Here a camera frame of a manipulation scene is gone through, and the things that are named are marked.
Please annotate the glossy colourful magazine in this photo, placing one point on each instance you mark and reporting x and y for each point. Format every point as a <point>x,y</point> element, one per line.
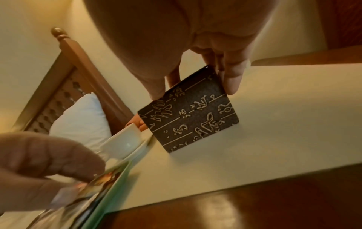
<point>93,196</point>

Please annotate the person's right hand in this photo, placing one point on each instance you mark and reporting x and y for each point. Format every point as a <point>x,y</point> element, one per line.
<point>175,26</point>

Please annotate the white ceramic saucer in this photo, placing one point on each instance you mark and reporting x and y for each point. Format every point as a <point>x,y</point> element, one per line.
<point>138,149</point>

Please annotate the dark patterned square coaster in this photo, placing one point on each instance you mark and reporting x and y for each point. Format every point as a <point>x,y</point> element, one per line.
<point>192,111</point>

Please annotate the white pillow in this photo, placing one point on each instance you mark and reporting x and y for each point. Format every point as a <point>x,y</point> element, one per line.
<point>80,120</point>

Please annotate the white ceramic cup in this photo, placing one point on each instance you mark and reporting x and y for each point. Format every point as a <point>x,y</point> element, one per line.
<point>121,140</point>

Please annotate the carved wooden headboard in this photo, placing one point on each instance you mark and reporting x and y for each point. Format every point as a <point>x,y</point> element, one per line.
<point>84,73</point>

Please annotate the person's left hand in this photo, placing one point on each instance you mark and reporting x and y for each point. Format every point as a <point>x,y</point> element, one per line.
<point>34,165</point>

